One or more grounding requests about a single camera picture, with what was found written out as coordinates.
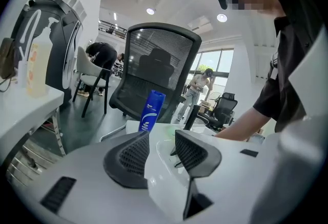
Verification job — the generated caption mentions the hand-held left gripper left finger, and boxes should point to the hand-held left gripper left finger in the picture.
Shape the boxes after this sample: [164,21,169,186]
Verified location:
[14,130,180,224]

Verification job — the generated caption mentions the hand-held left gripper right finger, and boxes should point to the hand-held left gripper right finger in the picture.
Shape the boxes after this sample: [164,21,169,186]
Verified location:
[174,129,268,221]

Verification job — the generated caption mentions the person's right forearm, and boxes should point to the person's right forearm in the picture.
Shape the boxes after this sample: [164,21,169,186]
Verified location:
[214,107,272,142]

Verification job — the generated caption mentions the clear yellow pump bottle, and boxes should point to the clear yellow pump bottle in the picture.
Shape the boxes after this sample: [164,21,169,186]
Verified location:
[26,17,60,98]

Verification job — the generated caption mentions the black headrest office chair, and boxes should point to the black headrest office chair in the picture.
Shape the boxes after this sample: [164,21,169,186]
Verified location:
[198,92,239,133]
[139,48,175,88]

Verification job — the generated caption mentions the metal step rack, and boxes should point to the metal step rack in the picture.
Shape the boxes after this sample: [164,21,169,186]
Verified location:
[5,112,66,183]

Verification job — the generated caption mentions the cardboard box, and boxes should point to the cardboard box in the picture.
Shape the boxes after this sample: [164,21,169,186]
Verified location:
[199,99,214,114]

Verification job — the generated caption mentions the white sink basin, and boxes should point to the white sink basin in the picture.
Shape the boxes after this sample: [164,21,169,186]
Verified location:
[0,82,65,147]
[125,119,216,193]

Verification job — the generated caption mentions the standing fan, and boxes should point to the standing fan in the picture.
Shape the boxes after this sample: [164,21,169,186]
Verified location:
[208,91,222,106]

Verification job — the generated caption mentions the grey chair black legs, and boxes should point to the grey chair black legs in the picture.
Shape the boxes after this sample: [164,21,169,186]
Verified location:
[72,46,112,119]

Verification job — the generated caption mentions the person's black shirt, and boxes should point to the person's black shirt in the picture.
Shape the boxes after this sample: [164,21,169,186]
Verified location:
[252,0,325,133]

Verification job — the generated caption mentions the dark grey bin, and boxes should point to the dark grey bin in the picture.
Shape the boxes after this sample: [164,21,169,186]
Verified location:
[11,0,84,106]

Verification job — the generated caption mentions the black mesh office chair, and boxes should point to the black mesh office chair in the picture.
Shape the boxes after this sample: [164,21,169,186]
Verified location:
[99,22,203,142]

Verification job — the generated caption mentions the ceiling air conditioner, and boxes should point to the ceiling air conditioner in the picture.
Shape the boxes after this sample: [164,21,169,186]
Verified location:
[188,18,214,32]

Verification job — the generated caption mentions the brown pouch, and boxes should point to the brown pouch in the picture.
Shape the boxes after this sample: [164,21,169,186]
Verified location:
[0,37,16,80]

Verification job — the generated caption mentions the black mezzanine railing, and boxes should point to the black mezzanine railing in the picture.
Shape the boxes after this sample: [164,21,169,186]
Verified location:
[98,19,128,39]

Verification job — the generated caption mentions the white curved faucet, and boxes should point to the white curved faucet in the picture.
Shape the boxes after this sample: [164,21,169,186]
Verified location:
[18,8,42,65]

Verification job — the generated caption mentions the large glass window wall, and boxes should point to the large glass window wall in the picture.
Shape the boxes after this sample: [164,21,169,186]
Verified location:
[188,49,235,96]

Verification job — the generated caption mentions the black cord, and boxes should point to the black cord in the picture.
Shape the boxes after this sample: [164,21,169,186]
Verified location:
[0,76,19,93]

